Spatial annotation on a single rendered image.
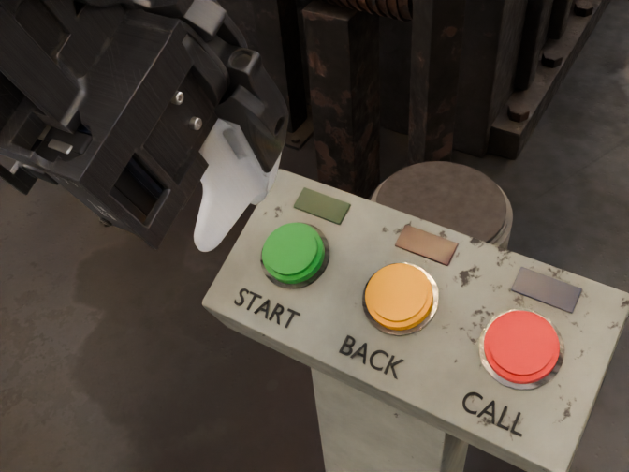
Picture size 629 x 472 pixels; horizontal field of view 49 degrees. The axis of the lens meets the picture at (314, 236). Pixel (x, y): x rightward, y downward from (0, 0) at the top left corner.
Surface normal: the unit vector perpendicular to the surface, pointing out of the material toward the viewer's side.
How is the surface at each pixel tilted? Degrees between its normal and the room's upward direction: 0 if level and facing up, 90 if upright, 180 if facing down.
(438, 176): 0
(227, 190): 92
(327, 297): 20
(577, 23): 0
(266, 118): 87
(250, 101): 56
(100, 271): 0
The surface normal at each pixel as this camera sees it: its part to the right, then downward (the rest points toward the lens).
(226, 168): 0.88, 0.33
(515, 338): -0.25, -0.41
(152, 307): -0.07, -0.67
